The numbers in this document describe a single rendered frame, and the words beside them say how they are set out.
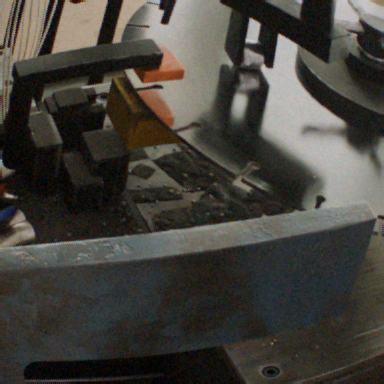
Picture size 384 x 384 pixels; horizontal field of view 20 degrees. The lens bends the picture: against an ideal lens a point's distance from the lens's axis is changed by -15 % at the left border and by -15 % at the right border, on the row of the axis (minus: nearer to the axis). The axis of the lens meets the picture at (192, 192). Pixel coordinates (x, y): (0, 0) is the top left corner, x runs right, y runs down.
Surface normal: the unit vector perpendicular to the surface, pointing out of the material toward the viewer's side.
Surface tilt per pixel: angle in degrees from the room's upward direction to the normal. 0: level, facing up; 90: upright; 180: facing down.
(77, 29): 0
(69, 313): 90
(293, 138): 0
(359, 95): 5
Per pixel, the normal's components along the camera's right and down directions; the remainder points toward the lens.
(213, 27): 0.16, -0.79
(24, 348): 0.38, 0.60
